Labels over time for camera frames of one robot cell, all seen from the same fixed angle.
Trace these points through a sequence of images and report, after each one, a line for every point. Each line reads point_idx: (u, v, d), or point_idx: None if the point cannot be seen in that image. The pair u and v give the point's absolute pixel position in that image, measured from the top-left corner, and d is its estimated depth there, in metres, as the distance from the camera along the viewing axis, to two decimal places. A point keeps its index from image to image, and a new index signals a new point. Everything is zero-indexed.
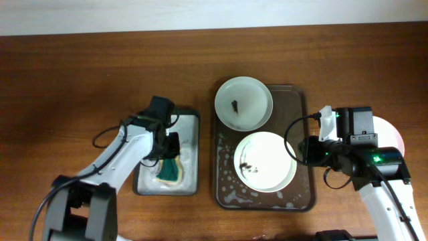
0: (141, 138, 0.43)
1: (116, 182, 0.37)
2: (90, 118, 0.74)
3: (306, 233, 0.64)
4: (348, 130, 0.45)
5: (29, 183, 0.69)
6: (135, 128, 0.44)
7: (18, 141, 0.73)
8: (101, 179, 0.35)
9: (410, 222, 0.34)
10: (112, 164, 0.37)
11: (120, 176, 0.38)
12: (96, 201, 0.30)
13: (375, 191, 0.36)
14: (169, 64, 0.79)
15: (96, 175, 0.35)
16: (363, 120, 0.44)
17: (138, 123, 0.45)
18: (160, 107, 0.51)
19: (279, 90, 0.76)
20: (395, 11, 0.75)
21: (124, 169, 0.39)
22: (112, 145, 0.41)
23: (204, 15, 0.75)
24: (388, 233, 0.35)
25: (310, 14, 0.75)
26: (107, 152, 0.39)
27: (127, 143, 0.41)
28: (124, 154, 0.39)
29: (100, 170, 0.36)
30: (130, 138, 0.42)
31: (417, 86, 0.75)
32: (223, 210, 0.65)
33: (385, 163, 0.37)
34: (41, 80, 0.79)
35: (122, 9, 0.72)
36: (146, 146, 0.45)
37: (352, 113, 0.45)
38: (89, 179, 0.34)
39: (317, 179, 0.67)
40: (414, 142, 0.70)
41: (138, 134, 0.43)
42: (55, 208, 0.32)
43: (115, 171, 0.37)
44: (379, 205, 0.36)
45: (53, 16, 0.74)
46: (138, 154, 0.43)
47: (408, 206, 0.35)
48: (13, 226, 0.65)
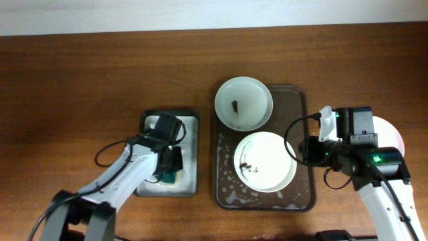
0: (146, 158, 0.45)
1: (117, 202, 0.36)
2: (90, 118, 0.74)
3: (306, 233, 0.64)
4: (348, 130, 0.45)
5: (29, 182, 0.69)
6: (141, 147, 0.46)
7: (19, 141, 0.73)
8: (101, 198, 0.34)
9: (410, 223, 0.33)
10: (114, 183, 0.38)
11: (122, 196, 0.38)
12: (98, 220, 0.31)
13: (374, 191, 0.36)
14: (169, 63, 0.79)
15: (97, 193, 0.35)
16: (364, 120, 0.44)
17: (145, 142, 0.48)
18: (166, 126, 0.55)
19: (279, 90, 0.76)
20: (395, 11, 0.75)
21: (126, 188, 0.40)
22: (117, 163, 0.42)
23: (204, 15, 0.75)
24: (388, 233, 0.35)
25: (310, 14, 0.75)
26: (109, 172, 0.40)
27: (132, 163, 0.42)
28: (128, 173, 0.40)
29: (101, 189, 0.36)
30: (135, 158, 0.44)
31: (418, 87, 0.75)
32: (223, 210, 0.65)
33: (385, 163, 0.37)
34: (41, 79, 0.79)
35: (122, 9, 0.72)
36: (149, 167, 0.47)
37: (352, 113, 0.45)
38: (90, 197, 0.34)
39: (317, 179, 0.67)
40: (414, 142, 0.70)
41: (142, 154, 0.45)
42: (51, 223, 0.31)
43: (118, 190, 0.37)
44: (379, 206, 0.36)
45: (53, 16, 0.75)
46: (140, 174, 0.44)
47: (407, 207, 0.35)
48: (14, 225, 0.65)
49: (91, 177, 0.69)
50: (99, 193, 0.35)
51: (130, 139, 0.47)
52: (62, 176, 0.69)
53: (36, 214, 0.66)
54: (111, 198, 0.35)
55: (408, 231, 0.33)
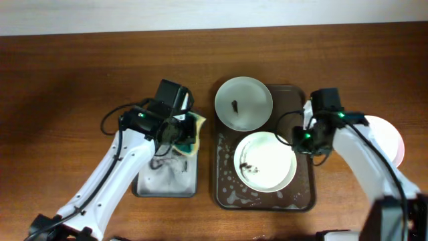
0: (137, 151, 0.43)
1: (102, 217, 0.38)
2: (89, 118, 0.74)
3: (306, 233, 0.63)
4: (319, 106, 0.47)
5: (29, 182, 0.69)
6: (134, 131, 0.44)
7: (18, 140, 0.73)
8: (81, 221, 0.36)
9: (374, 148, 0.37)
10: (97, 198, 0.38)
11: (110, 204, 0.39)
12: None
13: (342, 133, 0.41)
14: (169, 63, 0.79)
15: (77, 216, 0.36)
16: (332, 99, 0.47)
17: (139, 124, 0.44)
18: (166, 96, 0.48)
19: (279, 90, 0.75)
20: (394, 11, 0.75)
21: (115, 194, 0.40)
22: (105, 163, 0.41)
23: (204, 15, 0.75)
24: (360, 162, 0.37)
25: (310, 14, 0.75)
26: (94, 180, 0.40)
27: (120, 162, 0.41)
28: (115, 179, 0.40)
29: (81, 209, 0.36)
30: (126, 153, 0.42)
31: (417, 87, 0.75)
32: (223, 210, 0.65)
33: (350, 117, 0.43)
34: (41, 79, 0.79)
35: (122, 9, 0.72)
36: (144, 154, 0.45)
37: (319, 94, 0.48)
38: (69, 220, 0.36)
39: (317, 179, 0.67)
40: (414, 142, 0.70)
41: (134, 145, 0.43)
42: None
43: (101, 205, 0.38)
44: (348, 142, 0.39)
45: (53, 16, 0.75)
46: (134, 169, 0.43)
47: (368, 136, 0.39)
48: (13, 226, 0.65)
49: None
50: (81, 214, 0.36)
51: (122, 118, 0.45)
52: (61, 176, 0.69)
53: (35, 214, 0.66)
54: (91, 221, 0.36)
55: (376, 154, 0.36)
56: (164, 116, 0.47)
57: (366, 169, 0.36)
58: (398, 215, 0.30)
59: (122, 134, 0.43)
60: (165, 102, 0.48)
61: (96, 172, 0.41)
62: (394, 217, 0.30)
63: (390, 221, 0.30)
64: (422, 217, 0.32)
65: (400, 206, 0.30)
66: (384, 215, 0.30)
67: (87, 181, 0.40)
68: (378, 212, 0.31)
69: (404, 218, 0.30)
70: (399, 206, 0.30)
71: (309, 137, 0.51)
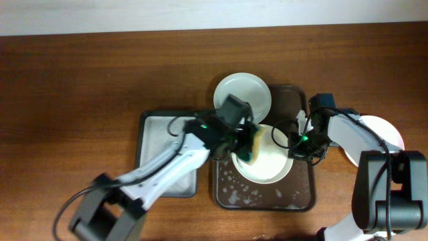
0: (196, 153, 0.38)
1: (155, 199, 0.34)
2: (89, 118, 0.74)
3: (306, 233, 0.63)
4: (317, 106, 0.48)
5: (29, 181, 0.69)
6: (194, 138, 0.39)
7: (19, 140, 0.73)
8: (137, 193, 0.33)
9: (361, 124, 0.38)
10: (155, 178, 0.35)
11: (163, 191, 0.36)
12: (127, 219, 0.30)
13: (332, 118, 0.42)
14: (169, 63, 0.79)
15: (135, 187, 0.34)
16: (328, 100, 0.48)
17: (200, 134, 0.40)
18: (229, 112, 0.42)
19: (279, 90, 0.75)
20: (394, 11, 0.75)
21: (168, 185, 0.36)
22: (166, 153, 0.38)
23: (204, 15, 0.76)
24: (350, 140, 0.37)
25: (310, 13, 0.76)
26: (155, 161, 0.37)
27: (179, 156, 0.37)
28: (171, 169, 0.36)
29: (141, 182, 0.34)
30: (184, 151, 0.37)
31: (417, 86, 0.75)
32: (223, 210, 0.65)
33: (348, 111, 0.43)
34: (41, 79, 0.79)
35: (122, 9, 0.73)
36: (197, 162, 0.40)
37: (317, 96, 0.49)
38: (128, 188, 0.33)
39: (317, 179, 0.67)
40: (415, 142, 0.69)
41: (194, 147, 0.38)
42: (87, 203, 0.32)
43: (156, 187, 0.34)
44: (339, 124, 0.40)
45: (54, 16, 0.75)
46: (190, 166, 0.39)
47: (357, 118, 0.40)
48: (13, 225, 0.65)
49: (91, 176, 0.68)
50: (138, 186, 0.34)
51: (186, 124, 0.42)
52: (62, 176, 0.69)
53: (35, 213, 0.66)
54: (146, 197, 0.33)
55: (362, 128, 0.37)
56: (221, 134, 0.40)
57: (355, 139, 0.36)
58: (382, 166, 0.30)
59: (184, 136, 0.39)
60: (224, 118, 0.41)
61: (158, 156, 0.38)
62: (377, 169, 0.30)
63: (373, 173, 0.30)
64: (407, 172, 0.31)
65: (385, 158, 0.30)
66: (368, 166, 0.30)
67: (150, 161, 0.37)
68: (364, 168, 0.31)
69: (388, 166, 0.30)
70: (382, 157, 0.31)
71: (307, 140, 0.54)
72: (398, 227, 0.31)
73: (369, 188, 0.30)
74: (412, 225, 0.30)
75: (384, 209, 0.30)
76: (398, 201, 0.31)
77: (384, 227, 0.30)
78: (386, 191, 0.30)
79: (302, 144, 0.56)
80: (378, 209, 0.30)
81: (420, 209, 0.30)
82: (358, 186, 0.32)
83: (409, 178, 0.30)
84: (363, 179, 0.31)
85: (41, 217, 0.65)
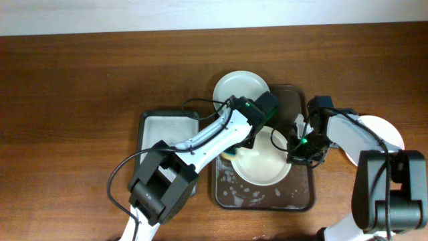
0: (241, 129, 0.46)
1: (201, 165, 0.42)
2: (89, 117, 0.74)
3: (306, 233, 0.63)
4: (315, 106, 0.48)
5: (29, 181, 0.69)
6: (238, 116, 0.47)
7: (18, 140, 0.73)
8: (190, 159, 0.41)
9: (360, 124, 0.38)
10: (204, 148, 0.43)
11: (206, 161, 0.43)
12: (183, 179, 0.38)
13: (332, 120, 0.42)
14: (169, 63, 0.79)
15: (188, 153, 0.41)
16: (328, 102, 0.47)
17: (243, 112, 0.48)
18: (267, 101, 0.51)
19: (279, 90, 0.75)
20: (394, 10, 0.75)
21: (212, 154, 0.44)
22: (213, 127, 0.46)
23: (204, 15, 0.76)
24: (350, 140, 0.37)
25: (309, 14, 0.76)
26: (200, 136, 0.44)
27: (226, 130, 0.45)
28: (221, 138, 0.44)
29: (192, 150, 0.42)
30: (231, 126, 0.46)
31: (416, 86, 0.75)
32: (223, 210, 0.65)
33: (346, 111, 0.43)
34: (41, 79, 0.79)
35: (122, 9, 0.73)
36: (240, 138, 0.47)
37: (315, 98, 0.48)
38: (182, 154, 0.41)
39: (316, 179, 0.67)
40: (415, 142, 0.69)
41: (239, 124, 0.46)
42: (148, 162, 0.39)
43: (204, 154, 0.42)
44: (338, 125, 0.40)
45: (54, 15, 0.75)
46: (229, 143, 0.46)
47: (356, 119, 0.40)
48: (13, 225, 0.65)
49: (91, 176, 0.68)
50: (190, 153, 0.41)
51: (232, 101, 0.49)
52: (62, 176, 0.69)
53: (36, 213, 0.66)
54: (197, 163, 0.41)
55: (362, 128, 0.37)
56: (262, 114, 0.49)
57: (356, 141, 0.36)
58: (381, 166, 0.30)
59: (231, 114, 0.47)
60: (264, 106, 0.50)
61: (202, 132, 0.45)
62: (375, 167, 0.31)
63: (372, 173, 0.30)
64: (407, 171, 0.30)
65: (383, 158, 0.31)
66: (368, 166, 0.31)
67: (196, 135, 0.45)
68: (364, 168, 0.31)
69: (387, 166, 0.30)
70: (381, 156, 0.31)
71: (306, 142, 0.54)
72: (398, 227, 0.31)
73: (368, 189, 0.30)
74: (412, 225, 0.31)
75: (383, 210, 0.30)
76: (398, 201, 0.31)
77: (384, 227, 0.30)
78: (385, 192, 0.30)
79: (302, 146, 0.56)
80: (378, 209, 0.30)
81: (420, 209, 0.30)
82: (357, 187, 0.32)
83: (409, 178, 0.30)
84: (362, 179, 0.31)
85: (41, 218, 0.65)
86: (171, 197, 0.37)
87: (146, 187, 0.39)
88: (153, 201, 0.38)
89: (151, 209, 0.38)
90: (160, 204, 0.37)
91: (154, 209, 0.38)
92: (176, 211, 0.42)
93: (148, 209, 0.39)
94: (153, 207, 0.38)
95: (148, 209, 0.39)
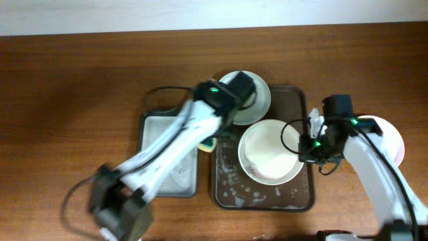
0: (199, 126, 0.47)
1: (155, 181, 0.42)
2: (90, 117, 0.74)
3: (306, 233, 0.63)
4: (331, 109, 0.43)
5: (29, 181, 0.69)
6: (199, 110, 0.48)
7: (19, 140, 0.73)
8: (140, 179, 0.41)
9: (388, 162, 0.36)
10: (156, 161, 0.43)
11: (164, 172, 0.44)
12: (132, 206, 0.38)
13: (354, 140, 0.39)
14: (169, 63, 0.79)
15: (137, 174, 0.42)
16: (345, 103, 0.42)
17: (209, 101, 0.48)
18: (239, 85, 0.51)
19: (279, 90, 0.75)
20: (394, 10, 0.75)
21: (168, 165, 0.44)
22: (168, 134, 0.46)
23: (204, 15, 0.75)
24: (372, 180, 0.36)
25: (309, 13, 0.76)
26: (153, 149, 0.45)
27: (183, 132, 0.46)
28: (176, 144, 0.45)
29: (143, 169, 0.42)
30: (188, 126, 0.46)
31: (416, 86, 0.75)
32: (223, 210, 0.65)
33: (362, 124, 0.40)
34: (41, 79, 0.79)
35: (122, 9, 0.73)
36: (208, 129, 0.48)
37: (332, 99, 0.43)
38: (130, 178, 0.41)
39: (317, 179, 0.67)
40: (414, 142, 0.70)
41: (199, 121, 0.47)
42: (96, 192, 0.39)
43: (158, 170, 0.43)
44: (359, 151, 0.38)
45: (53, 15, 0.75)
46: (190, 144, 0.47)
47: (381, 147, 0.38)
48: (14, 225, 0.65)
49: (91, 176, 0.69)
50: (139, 173, 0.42)
51: (196, 91, 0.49)
52: (62, 176, 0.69)
53: (37, 213, 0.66)
54: (149, 180, 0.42)
55: (386, 168, 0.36)
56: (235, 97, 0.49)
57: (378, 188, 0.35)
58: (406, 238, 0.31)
59: (189, 112, 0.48)
60: (236, 90, 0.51)
61: (153, 144, 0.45)
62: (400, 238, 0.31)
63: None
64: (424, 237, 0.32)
65: (409, 234, 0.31)
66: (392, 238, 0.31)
67: (146, 149, 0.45)
68: (385, 235, 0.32)
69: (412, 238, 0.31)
70: (408, 231, 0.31)
71: (319, 145, 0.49)
72: None
73: None
74: None
75: None
76: None
77: None
78: None
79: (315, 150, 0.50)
80: None
81: None
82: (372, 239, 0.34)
83: None
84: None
85: (41, 217, 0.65)
86: (124, 223, 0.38)
87: (100, 216, 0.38)
88: (112, 228, 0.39)
89: (112, 234, 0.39)
90: (118, 228, 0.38)
91: (114, 234, 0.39)
92: (142, 225, 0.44)
93: (110, 233, 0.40)
94: (113, 232, 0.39)
95: (110, 234, 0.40)
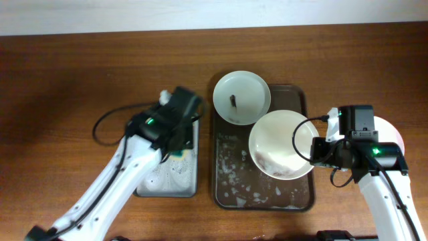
0: (140, 162, 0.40)
1: (98, 232, 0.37)
2: (89, 118, 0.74)
3: (306, 233, 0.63)
4: (351, 125, 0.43)
5: (29, 181, 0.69)
6: (137, 140, 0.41)
7: (18, 140, 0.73)
8: (78, 235, 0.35)
9: (409, 211, 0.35)
10: (95, 211, 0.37)
11: (108, 221, 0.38)
12: None
13: (374, 179, 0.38)
14: (169, 63, 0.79)
15: (74, 229, 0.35)
16: (366, 118, 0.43)
17: (145, 129, 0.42)
18: (179, 102, 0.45)
19: (279, 90, 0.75)
20: (395, 11, 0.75)
21: (113, 209, 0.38)
22: (106, 174, 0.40)
23: (204, 15, 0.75)
24: (385, 223, 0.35)
25: (310, 14, 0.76)
26: (92, 193, 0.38)
27: (121, 173, 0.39)
28: (118, 186, 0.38)
29: (79, 223, 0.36)
30: (129, 163, 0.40)
31: (416, 86, 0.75)
32: (222, 210, 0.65)
33: (384, 156, 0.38)
34: (41, 79, 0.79)
35: (122, 9, 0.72)
36: (152, 163, 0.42)
37: (354, 112, 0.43)
38: (67, 233, 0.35)
39: (316, 179, 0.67)
40: (414, 142, 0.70)
41: (138, 154, 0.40)
42: None
43: (97, 220, 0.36)
44: (377, 193, 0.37)
45: (53, 16, 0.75)
46: (136, 180, 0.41)
47: (405, 193, 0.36)
48: (13, 225, 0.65)
49: (91, 177, 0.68)
50: (77, 227, 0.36)
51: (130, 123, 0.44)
52: (61, 176, 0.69)
53: (36, 213, 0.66)
54: (89, 235, 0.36)
55: (405, 216, 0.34)
56: (174, 121, 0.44)
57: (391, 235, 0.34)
58: None
59: (127, 143, 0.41)
60: (177, 108, 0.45)
61: (91, 188, 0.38)
62: None
63: None
64: None
65: None
66: None
67: (85, 193, 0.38)
68: None
69: None
70: None
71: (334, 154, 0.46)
72: None
73: None
74: None
75: None
76: None
77: None
78: None
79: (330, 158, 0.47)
80: None
81: None
82: None
83: None
84: None
85: (41, 217, 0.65)
86: None
87: None
88: None
89: None
90: None
91: None
92: None
93: None
94: None
95: None
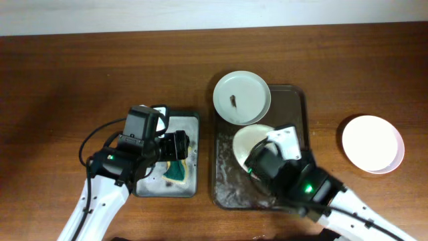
0: (106, 201, 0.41)
1: None
2: (89, 118, 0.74)
3: (306, 233, 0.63)
4: (269, 177, 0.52)
5: (29, 181, 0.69)
6: (104, 179, 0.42)
7: (18, 140, 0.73)
8: None
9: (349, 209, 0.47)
10: None
11: None
12: None
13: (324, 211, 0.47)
14: (169, 63, 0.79)
15: None
16: (272, 164, 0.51)
17: (111, 163, 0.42)
18: (136, 127, 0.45)
19: (279, 90, 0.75)
20: (395, 11, 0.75)
21: None
22: (76, 215, 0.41)
23: (204, 15, 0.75)
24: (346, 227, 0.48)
25: (310, 14, 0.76)
26: (68, 231, 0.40)
27: (90, 215, 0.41)
28: (89, 225, 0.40)
29: None
30: (95, 203, 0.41)
31: (416, 86, 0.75)
32: (223, 210, 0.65)
33: (316, 192, 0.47)
34: (41, 79, 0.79)
35: (122, 9, 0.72)
36: (119, 201, 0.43)
37: (263, 165, 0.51)
38: None
39: None
40: (414, 142, 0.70)
41: (101, 195, 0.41)
42: None
43: None
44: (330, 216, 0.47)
45: (53, 16, 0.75)
46: (108, 215, 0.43)
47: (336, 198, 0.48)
48: (13, 225, 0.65)
49: None
50: None
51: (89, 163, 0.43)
52: (61, 177, 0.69)
53: (36, 213, 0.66)
54: None
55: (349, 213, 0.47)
56: (137, 152, 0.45)
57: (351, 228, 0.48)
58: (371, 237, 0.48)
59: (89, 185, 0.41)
60: (136, 134, 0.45)
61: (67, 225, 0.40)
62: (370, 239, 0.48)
63: None
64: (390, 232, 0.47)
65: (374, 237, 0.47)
66: None
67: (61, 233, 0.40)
68: None
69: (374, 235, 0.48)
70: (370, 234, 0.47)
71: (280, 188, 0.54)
72: None
73: None
74: None
75: None
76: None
77: None
78: None
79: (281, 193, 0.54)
80: None
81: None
82: None
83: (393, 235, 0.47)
84: None
85: (41, 218, 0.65)
86: None
87: None
88: None
89: None
90: None
91: None
92: None
93: None
94: None
95: None
